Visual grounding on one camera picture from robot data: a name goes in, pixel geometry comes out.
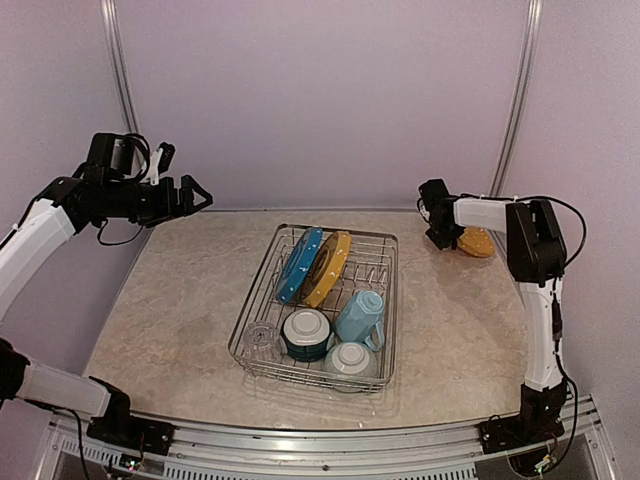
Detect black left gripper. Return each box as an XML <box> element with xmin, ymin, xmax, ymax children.
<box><xmin>104</xmin><ymin>173</ymin><xmax>212</xmax><ymax>227</ymax></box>

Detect yellow speckled plate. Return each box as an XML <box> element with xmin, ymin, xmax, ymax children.
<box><xmin>301</xmin><ymin>231</ymin><xmax>352</xmax><ymax>308</ymax></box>
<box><xmin>457</xmin><ymin>227</ymin><xmax>496</xmax><ymax>258</ymax></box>

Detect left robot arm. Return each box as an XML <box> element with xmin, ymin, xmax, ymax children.
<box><xmin>1</xmin><ymin>133</ymin><xmax>214</xmax><ymax>445</ymax></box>

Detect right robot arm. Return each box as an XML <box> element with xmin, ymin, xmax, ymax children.
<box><xmin>417</xmin><ymin>179</ymin><xmax>577</xmax><ymax>453</ymax></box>

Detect light blue faceted mug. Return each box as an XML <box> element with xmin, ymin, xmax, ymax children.
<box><xmin>335</xmin><ymin>290</ymin><xmax>385</xmax><ymax>352</ymax></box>

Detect clear drinking glass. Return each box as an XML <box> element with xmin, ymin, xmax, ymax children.
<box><xmin>243</xmin><ymin>322</ymin><xmax>282</xmax><ymax>362</ymax></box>

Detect grey green bowl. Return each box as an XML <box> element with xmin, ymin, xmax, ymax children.
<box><xmin>323</xmin><ymin>342</ymin><xmax>378</xmax><ymax>378</ymax></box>

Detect dark teal bowl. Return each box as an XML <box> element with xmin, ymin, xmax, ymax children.
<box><xmin>281</xmin><ymin>309</ymin><xmax>334</xmax><ymax>363</ymax></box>

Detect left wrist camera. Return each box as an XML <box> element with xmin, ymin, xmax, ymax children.
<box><xmin>142</xmin><ymin>142</ymin><xmax>175</xmax><ymax>186</ymax></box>

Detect metal wire dish rack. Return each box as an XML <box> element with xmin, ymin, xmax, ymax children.
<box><xmin>228</xmin><ymin>224</ymin><xmax>398</xmax><ymax>393</ymax></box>

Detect left aluminium wall post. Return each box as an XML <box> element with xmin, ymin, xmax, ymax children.
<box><xmin>100</xmin><ymin>0</ymin><xmax>139</xmax><ymax>133</ymax></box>

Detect aluminium wall post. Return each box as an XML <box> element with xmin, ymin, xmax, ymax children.
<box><xmin>100</xmin><ymin>0</ymin><xmax>139</xmax><ymax>133</ymax></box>
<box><xmin>489</xmin><ymin>0</ymin><xmax>543</xmax><ymax>196</ymax></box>

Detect right aluminium wall post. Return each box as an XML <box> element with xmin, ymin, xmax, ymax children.
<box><xmin>489</xmin><ymin>0</ymin><xmax>543</xmax><ymax>196</ymax></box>

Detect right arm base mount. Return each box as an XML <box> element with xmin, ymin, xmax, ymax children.
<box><xmin>477</xmin><ymin>410</ymin><xmax>565</xmax><ymax>454</ymax></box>

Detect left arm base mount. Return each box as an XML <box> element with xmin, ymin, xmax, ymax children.
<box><xmin>87</xmin><ymin>397</ymin><xmax>175</xmax><ymax>456</ymax></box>

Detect aluminium front rail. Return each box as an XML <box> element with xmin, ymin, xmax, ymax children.
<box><xmin>34</xmin><ymin>394</ymin><xmax>616</xmax><ymax>480</ymax></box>

